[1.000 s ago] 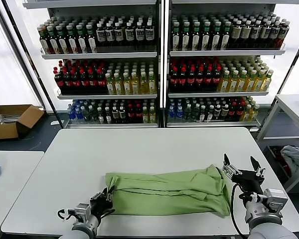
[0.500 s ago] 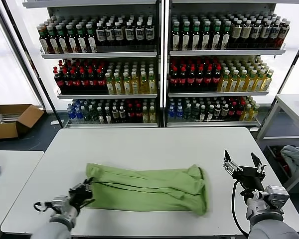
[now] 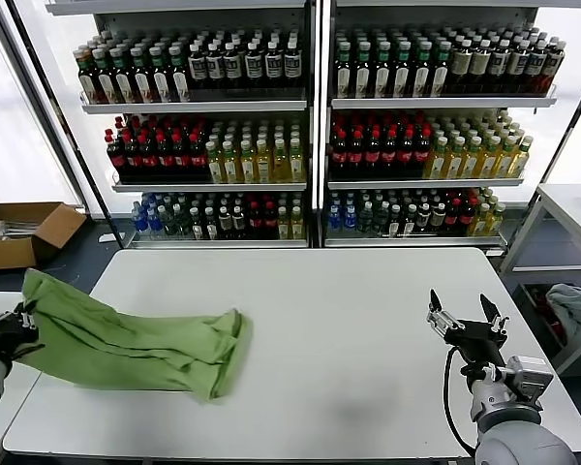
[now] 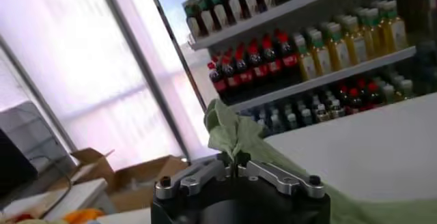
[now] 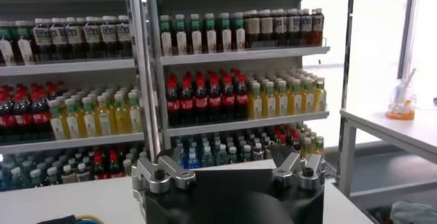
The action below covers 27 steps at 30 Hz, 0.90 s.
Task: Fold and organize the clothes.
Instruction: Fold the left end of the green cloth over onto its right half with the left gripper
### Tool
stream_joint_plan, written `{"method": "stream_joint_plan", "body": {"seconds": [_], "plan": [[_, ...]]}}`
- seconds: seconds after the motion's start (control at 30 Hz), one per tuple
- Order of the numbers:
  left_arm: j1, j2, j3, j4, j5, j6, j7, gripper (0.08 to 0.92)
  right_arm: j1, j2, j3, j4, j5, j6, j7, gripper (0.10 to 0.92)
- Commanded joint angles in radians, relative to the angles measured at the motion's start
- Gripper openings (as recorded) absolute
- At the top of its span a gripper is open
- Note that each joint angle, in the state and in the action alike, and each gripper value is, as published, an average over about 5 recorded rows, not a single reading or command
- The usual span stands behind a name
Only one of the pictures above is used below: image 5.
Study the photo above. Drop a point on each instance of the green-cap dark tea bottle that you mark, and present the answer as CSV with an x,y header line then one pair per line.
x,y
238,35
166,39
24,48
180,38
224,35
195,37
7,49
210,37

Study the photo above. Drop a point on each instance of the grey drinks shelf unit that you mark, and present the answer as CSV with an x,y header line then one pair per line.
x,y
68,66
239,54

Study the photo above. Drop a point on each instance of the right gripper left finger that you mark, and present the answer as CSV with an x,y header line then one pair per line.
x,y
170,170

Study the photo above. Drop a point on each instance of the grey-blue garment pile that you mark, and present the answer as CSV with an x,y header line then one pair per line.
x,y
413,213

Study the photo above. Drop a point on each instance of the white side table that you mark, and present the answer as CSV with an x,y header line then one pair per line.
x,y
392,126

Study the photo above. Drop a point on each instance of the clear green water bottle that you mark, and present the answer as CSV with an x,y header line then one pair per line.
x,y
221,157
207,158

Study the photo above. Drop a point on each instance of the blue water bottle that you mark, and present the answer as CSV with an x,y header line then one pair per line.
x,y
184,150
193,160

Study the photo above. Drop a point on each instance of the beige-label dark drink bottle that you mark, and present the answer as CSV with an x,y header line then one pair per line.
x,y
252,30
265,30

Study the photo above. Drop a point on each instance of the blue-label dark drink bottle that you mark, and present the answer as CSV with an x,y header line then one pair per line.
x,y
74,39
41,41
280,29
306,27
317,26
293,28
124,37
92,38
109,37
58,40

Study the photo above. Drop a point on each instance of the clear bag with orange contents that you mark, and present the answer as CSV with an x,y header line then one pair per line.
x,y
402,106

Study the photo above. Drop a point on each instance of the red-cap cola bottle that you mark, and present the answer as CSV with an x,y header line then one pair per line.
x,y
242,99
7,119
215,101
98,169
187,103
41,116
201,102
173,104
229,100
114,166
23,119

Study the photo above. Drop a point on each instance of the black window mullion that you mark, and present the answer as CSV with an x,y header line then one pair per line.
x,y
346,58

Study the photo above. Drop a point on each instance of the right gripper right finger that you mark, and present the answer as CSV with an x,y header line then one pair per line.
x,y
290,169

